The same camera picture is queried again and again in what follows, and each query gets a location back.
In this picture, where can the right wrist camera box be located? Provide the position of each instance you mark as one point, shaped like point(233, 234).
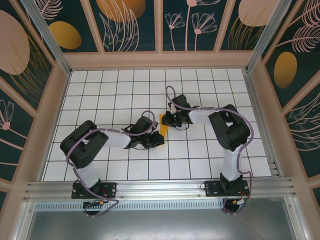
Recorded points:
point(172, 108)

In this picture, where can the wall panel pink fern fronds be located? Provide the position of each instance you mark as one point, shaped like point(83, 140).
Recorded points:
point(305, 130)

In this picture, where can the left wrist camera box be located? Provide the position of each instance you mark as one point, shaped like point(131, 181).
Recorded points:
point(155, 126)

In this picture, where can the aluminium corner post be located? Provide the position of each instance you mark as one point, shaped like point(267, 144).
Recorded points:
point(51, 42)
point(266, 37)

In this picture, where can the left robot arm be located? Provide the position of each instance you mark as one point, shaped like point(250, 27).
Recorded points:
point(116, 138)

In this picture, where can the wall panel pink flowers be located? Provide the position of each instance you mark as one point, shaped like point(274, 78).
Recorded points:
point(190, 25)

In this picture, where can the wall panel single pink flower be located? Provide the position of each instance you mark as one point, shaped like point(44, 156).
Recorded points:
point(10, 130)

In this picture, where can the aluminium side rail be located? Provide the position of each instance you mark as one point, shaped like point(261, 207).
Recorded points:
point(255, 95)

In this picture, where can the wall panel orange disc leaves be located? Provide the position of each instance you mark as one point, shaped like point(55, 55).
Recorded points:
point(120, 25)

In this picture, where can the aluminium mounting rail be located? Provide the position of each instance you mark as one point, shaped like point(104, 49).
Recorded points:
point(160, 188)

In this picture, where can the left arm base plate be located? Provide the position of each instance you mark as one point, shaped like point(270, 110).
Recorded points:
point(110, 190)

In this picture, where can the wall panel with yellow oval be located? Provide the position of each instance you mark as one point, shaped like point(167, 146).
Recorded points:
point(65, 35)

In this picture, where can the wall panel amber oval fern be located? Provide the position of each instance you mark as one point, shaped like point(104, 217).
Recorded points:
point(290, 62)

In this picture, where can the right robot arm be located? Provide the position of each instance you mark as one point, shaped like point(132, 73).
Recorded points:
point(200, 116)

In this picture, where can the wall panel large pink disc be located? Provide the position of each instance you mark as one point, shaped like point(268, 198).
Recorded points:
point(15, 45)

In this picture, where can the yellow cloth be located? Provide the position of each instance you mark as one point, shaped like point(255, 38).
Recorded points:
point(164, 130)

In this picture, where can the wall panel pink disc reeds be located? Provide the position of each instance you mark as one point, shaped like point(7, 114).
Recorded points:
point(250, 20)

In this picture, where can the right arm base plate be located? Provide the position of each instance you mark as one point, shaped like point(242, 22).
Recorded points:
point(212, 190)

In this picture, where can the grey metal sheet panel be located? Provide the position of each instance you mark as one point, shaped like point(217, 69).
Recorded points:
point(160, 225)

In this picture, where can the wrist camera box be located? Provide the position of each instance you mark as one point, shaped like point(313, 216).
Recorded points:
point(155, 126)
point(172, 108)

